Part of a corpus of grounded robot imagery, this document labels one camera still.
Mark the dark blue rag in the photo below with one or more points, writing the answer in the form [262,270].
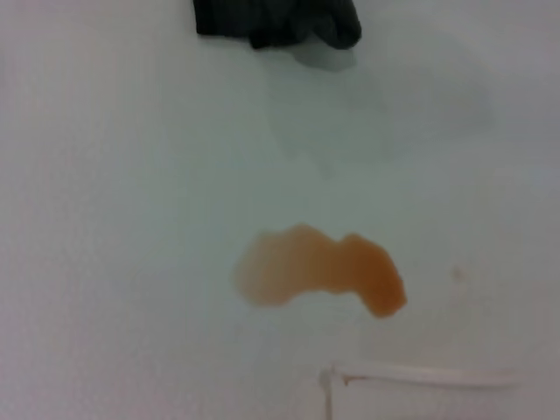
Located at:
[271,22]

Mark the orange-brown liquid stain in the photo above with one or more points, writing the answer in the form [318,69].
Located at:
[350,271]

